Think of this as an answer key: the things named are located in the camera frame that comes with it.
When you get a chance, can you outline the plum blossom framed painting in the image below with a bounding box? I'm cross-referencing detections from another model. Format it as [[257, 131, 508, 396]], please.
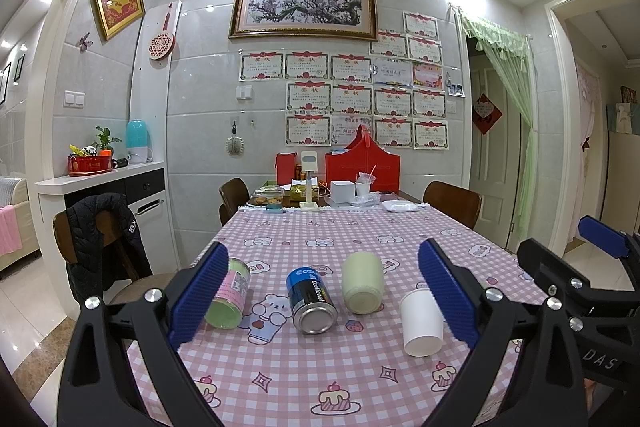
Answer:
[[229, 0, 378, 41]]

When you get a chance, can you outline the pink green labelled can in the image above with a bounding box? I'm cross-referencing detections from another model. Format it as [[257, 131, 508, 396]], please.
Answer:
[[205, 258, 250, 329]]

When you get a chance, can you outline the small red box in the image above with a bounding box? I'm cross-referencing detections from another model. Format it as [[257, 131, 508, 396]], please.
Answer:
[[274, 152, 296, 185]]

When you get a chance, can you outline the white paper cup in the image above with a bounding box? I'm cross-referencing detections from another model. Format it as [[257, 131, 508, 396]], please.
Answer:
[[400, 288, 444, 358]]

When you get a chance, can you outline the red diamond door decoration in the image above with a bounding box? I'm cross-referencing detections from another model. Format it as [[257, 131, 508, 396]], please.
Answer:
[[472, 93, 502, 135]]

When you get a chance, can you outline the green door curtain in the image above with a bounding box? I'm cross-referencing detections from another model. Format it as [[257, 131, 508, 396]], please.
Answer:
[[450, 5, 537, 251]]

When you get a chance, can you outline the pink towel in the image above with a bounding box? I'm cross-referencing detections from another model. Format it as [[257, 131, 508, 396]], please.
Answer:
[[0, 205, 23, 256]]

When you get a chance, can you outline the white desk lamp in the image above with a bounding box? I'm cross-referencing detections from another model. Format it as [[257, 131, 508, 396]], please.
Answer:
[[299, 150, 318, 211]]

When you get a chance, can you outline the brown chair left far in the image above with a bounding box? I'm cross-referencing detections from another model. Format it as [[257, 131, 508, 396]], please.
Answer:
[[219, 178, 250, 225]]

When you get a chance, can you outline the brown chair right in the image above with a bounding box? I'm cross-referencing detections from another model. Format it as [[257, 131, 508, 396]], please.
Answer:
[[423, 181, 482, 229]]

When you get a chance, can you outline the red basket with items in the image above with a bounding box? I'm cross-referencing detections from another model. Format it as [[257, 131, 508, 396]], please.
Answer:
[[67, 145, 113, 176]]

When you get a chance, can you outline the potted green plant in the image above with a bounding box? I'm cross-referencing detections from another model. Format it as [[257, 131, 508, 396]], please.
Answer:
[[92, 126, 122, 156]]

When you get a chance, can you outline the black jacket on chair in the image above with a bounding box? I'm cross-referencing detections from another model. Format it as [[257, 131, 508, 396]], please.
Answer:
[[65, 193, 152, 303]]

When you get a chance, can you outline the blue black metal can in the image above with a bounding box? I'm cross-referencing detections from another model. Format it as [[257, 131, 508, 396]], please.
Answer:
[[286, 267, 337, 335]]

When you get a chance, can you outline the red gift bag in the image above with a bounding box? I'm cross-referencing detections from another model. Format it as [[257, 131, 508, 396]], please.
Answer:
[[326, 126, 401, 193]]

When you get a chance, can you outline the white sideboard cabinet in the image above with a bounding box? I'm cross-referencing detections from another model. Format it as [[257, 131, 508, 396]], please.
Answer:
[[34, 159, 181, 320]]

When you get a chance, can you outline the blue white humidifier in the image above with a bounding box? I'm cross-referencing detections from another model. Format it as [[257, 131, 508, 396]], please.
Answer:
[[126, 120, 150, 164]]

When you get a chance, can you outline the white tissue box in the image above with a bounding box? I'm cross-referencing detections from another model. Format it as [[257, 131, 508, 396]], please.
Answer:
[[330, 181, 356, 205]]

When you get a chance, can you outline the red round wall ornament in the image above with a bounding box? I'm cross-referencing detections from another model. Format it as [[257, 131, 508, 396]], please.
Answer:
[[148, 3, 175, 61]]

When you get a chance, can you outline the pink checked tablecloth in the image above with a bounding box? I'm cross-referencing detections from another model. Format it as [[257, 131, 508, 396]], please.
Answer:
[[179, 207, 544, 426]]

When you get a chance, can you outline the pale green cup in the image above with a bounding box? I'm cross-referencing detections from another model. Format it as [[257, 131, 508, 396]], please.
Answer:
[[342, 251, 384, 315]]

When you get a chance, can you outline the brown chair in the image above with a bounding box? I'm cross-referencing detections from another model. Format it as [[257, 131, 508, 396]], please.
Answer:
[[219, 178, 250, 225], [423, 181, 482, 229]]

